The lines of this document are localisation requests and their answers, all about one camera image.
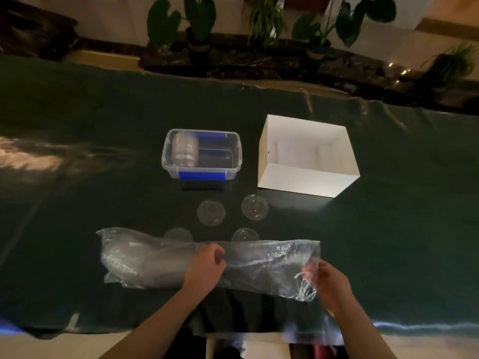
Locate person's right hand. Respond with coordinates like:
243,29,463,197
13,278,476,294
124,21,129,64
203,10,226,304
305,257,354,320

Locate person's left hand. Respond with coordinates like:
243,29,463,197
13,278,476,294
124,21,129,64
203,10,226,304
182,242,228,292

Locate clear plastic lid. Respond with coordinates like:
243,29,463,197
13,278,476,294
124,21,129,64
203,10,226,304
163,227,194,243
197,199,227,226
241,194,269,222
231,227,259,243

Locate clear plastic bag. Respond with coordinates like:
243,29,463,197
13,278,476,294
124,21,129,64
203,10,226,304
95,227,322,303

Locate clear bin with blue latches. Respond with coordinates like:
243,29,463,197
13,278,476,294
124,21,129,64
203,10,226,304
161,129,243,182

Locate person's left forearm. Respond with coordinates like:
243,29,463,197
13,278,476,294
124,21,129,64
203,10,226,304
98,282,209,359

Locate person's right forearm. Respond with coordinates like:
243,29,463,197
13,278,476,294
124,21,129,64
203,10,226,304
333,301,398,359

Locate person's dark trousers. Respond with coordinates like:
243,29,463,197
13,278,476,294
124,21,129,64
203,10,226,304
172,325,247,359

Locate white cardboard box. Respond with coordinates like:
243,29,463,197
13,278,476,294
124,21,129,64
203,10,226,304
257,114,361,198

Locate dark green table cover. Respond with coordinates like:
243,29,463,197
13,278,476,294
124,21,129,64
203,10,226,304
0,54,479,339

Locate long dark marble planter ledge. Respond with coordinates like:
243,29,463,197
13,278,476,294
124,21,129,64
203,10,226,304
139,31,479,116

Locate large-leaf potted plant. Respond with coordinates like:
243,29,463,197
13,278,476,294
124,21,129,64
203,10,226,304
146,0,217,58
291,0,397,62

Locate grassy potted plant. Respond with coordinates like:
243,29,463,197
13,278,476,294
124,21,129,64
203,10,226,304
419,42,478,90
247,0,287,47

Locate short dark marble ledge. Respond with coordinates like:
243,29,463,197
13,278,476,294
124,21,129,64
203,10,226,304
0,0,79,62

